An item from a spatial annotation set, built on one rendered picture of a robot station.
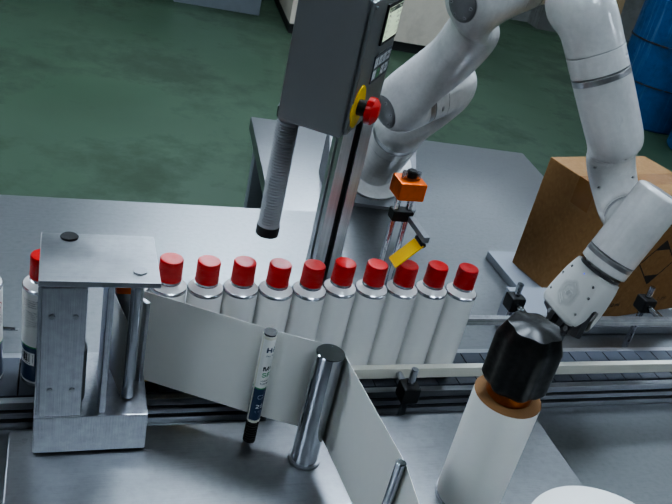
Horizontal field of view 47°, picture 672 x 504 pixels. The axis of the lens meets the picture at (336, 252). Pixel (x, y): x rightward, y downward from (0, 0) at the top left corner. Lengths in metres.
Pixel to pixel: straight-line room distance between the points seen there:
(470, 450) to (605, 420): 0.50
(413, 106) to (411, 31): 5.40
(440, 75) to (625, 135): 0.41
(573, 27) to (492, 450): 0.63
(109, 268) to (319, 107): 0.34
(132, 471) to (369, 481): 0.31
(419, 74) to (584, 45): 0.42
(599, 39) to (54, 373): 0.89
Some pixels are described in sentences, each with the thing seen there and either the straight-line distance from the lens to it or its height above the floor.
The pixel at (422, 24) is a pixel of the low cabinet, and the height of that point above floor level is 0.26.
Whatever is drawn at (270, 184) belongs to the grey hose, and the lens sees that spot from 1.17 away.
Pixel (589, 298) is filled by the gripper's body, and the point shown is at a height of 1.06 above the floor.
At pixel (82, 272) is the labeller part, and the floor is 1.14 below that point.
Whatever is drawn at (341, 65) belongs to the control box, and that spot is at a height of 1.38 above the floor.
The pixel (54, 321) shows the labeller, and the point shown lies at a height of 1.09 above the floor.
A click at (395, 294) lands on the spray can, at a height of 1.04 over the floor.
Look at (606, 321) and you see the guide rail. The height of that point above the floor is 0.96.
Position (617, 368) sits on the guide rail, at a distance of 1.51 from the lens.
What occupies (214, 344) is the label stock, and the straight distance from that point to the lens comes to 1.07.
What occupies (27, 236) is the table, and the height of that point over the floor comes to 0.83.
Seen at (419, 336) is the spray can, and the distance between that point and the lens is 1.28.
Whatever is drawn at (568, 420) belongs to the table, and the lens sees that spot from 1.46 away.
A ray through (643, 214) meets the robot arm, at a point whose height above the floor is 1.21.
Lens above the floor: 1.66
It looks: 29 degrees down
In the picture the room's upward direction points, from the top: 13 degrees clockwise
